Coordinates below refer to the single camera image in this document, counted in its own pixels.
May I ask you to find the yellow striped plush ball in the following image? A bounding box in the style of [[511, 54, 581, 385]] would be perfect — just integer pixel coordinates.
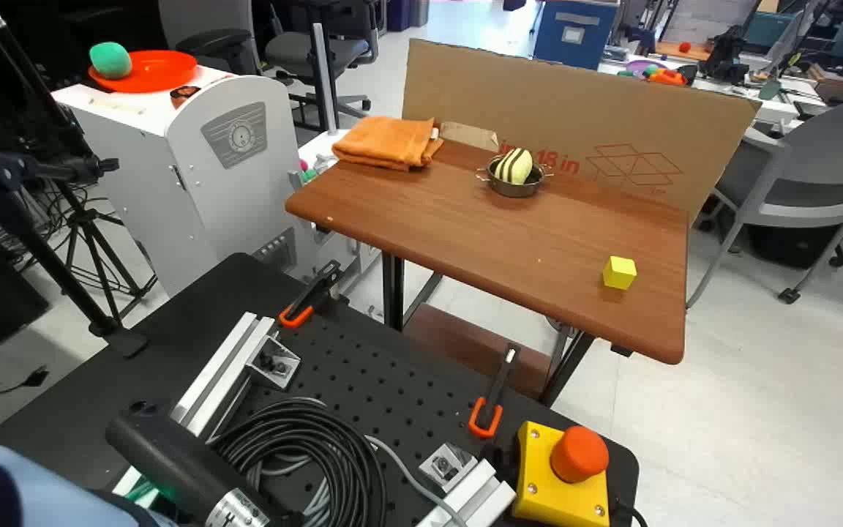
[[490, 143, 539, 187]]

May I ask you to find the dark metal bowl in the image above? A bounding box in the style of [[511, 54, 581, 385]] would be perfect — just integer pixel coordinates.
[[477, 160, 550, 203]]

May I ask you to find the black perforated breadboard table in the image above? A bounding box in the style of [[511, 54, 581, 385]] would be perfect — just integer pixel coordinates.
[[0, 252, 645, 527]]

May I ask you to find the folded orange cloth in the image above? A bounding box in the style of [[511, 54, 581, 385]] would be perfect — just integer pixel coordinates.
[[332, 114, 448, 177]]

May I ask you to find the yellow cube block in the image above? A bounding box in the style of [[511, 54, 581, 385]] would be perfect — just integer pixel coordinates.
[[600, 252, 642, 293]]

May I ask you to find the brown cardboard panel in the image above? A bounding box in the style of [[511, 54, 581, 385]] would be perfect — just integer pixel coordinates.
[[401, 39, 764, 233]]

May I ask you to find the yellow emergency stop button box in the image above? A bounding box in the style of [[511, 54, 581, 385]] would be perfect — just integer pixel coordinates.
[[511, 420, 616, 527]]

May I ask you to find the black office chair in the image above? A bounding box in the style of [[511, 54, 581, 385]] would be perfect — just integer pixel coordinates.
[[155, 0, 378, 136]]

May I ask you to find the white machine cabinet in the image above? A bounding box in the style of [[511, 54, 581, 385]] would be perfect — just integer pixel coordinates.
[[51, 63, 360, 303]]

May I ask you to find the blue storage box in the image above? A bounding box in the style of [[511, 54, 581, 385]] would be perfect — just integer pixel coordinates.
[[530, 0, 625, 75]]

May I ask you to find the orange plastic plate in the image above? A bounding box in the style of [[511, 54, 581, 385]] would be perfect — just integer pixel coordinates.
[[85, 48, 203, 97]]

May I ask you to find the green foam ball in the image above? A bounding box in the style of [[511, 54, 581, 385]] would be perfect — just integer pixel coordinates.
[[85, 39, 136, 82]]

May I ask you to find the grey plastic chair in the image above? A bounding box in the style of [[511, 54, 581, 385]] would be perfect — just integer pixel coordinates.
[[686, 97, 843, 310]]

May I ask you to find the light blue cover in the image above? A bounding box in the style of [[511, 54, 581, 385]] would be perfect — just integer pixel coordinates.
[[0, 441, 168, 527]]

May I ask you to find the orange handled black clamp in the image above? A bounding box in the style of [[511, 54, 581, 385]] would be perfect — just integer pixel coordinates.
[[467, 344, 522, 444], [277, 259, 347, 334]]

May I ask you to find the long aluminium extrusion rail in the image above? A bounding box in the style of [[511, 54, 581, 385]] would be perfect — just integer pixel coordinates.
[[111, 310, 304, 502]]

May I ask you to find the coiled black cable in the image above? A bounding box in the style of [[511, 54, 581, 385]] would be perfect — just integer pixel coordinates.
[[208, 395, 386, 527]]

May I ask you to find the short aluminium extrusion rail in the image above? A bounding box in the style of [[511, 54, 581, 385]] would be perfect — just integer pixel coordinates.
[[420, 444, 522, 527]]

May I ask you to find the black camera tripod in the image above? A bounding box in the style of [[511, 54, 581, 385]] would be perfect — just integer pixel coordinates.
[[0, 151, 162, 340]]

